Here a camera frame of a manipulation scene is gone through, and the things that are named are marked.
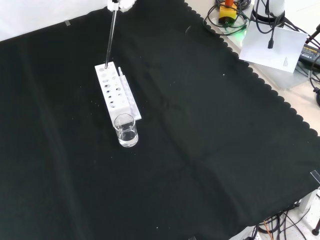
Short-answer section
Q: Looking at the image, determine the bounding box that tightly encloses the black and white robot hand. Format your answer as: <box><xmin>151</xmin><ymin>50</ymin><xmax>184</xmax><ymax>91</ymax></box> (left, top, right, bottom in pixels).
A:
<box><xmin>106</xmin><ymin>0</ymin><xmax>137</xmax><ymax>13</ymax></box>

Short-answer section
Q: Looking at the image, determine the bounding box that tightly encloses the clear glass rod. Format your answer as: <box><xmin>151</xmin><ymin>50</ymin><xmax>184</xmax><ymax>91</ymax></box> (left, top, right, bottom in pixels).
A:
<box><xmin>104</xmin><ymin>9</ymin><xmax>118</xmax><ymax>70</ymax></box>

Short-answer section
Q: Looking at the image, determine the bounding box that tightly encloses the white test tube rack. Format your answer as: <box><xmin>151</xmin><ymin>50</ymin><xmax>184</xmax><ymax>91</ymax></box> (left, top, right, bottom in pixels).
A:
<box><xmin>94</xmin><ymin>61</ymin><xmax>143</xmax><ymax>123</ymax></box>

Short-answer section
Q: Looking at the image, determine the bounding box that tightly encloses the clear glass beaker with water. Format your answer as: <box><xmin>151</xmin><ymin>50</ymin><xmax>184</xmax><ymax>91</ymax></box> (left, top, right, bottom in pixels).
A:
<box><xmin>113</xmin><ymin>113</ymin><xmax>139</xmax><ymax>148</ymax></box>

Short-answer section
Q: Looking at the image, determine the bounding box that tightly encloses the yellow stop button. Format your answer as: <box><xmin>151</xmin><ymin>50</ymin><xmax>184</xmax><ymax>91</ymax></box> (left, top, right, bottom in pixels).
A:
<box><xmin>218</xmin><ymin>0</ymin><xmax>238</xmax><ymax>27</ymax></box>

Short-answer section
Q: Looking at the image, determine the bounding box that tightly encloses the black cloth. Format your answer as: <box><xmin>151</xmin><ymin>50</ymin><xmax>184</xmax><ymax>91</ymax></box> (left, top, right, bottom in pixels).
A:
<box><xmin>0</xmin><ymin>0</ymin><xmax>320</xmax><ymax>240</ymax></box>

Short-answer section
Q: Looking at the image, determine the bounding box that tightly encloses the white paper sheet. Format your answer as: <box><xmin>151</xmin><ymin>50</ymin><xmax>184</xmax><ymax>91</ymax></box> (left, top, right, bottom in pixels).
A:
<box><xmin>239</xmin><ymin>23</ymin><xmax>309</xmax><ymax>74</ymax></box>

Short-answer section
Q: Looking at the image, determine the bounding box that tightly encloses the pale board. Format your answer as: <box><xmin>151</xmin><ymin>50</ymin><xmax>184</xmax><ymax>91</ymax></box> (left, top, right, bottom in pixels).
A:
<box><xmin>246</xmin><ymin>61</ymin><xmax>312</xmax><ymax>91</ymax></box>

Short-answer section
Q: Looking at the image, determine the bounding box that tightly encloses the black power adapter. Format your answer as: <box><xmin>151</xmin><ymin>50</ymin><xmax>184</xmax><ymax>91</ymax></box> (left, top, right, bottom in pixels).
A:
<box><xmin>298</xmin><ymin>42</ymin><xmax>320</xmax><ymax>70</ymax></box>

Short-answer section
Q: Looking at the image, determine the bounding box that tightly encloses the black tripod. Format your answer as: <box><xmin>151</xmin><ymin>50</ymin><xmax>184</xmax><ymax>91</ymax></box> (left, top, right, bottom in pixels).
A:
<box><xmin>306</xmin><ymin>23</ymin><xmax>320</xmax><ymax>109</ymax></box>

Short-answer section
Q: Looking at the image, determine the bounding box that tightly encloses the black looped cable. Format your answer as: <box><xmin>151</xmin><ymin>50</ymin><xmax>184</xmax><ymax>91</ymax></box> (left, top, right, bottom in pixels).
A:
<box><xmin>203</xmin><ymin>0</ymin><xmax>251</xmax><ymax>33</ymax></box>

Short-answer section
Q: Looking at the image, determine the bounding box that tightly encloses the black cable with plug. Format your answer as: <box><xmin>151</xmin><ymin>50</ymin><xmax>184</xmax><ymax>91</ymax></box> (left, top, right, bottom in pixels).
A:
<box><xmin>254</xmin><ymin>0</ymin><xmax>286</xmax><ymax>50</ymax></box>

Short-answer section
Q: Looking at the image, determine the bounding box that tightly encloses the orange cable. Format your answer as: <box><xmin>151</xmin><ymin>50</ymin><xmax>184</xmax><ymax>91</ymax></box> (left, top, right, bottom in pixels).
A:
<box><xmin>263</xmin><ymin>219</ymin><xmax>275</xmax><ymax>236</ymax></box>

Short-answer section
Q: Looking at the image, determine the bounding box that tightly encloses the grey metal bench post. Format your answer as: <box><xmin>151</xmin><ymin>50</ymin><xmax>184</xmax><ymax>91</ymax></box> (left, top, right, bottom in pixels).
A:
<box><xmin>298</xmin><ymin>188</ymin><xmax>317</xmax><ymax>214</ymax></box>

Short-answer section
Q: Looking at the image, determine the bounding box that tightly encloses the black floor cable bundle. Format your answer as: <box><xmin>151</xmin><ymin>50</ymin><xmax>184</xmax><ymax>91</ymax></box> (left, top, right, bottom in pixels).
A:
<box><xmin>257</xmin><ymin>209</ymin><xmax>313</xmax><ymax>240</ymax></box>

